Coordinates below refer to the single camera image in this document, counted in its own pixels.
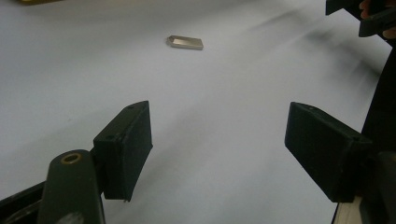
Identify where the silver metal USB drive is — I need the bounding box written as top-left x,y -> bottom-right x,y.
165,35 -> 205,51

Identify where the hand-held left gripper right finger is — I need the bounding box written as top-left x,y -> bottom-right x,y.
284,101 -> 374,203

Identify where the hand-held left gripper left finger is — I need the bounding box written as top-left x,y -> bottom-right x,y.
92,100 -> 154,203

